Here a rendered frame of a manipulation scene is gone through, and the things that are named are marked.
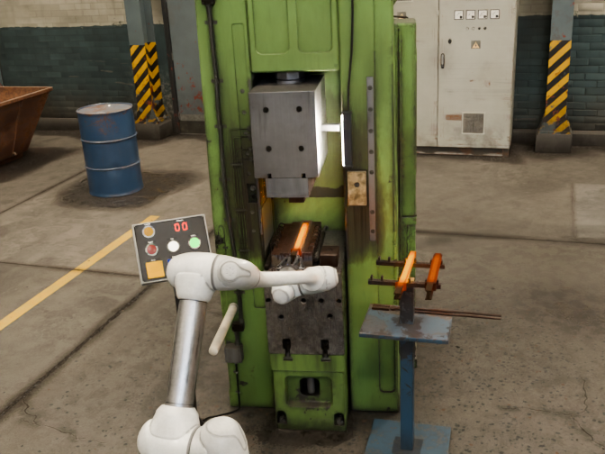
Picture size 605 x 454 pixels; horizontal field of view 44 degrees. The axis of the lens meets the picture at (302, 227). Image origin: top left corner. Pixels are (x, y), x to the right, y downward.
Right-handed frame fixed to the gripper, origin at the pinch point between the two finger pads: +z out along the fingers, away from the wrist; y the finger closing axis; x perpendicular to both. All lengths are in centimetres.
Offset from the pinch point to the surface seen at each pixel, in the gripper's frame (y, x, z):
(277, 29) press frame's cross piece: -5, 101, 23
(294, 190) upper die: 1.0, 30.5, 6.1
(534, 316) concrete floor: 136, -103, 129
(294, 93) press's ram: 3, 76, 7
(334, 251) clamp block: 18.0, -2.0, 9.2
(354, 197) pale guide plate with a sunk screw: 27.6, 22.4, 18.0
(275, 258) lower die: -10.1, -4.1, 5.1
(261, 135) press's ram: -13, 57, 7
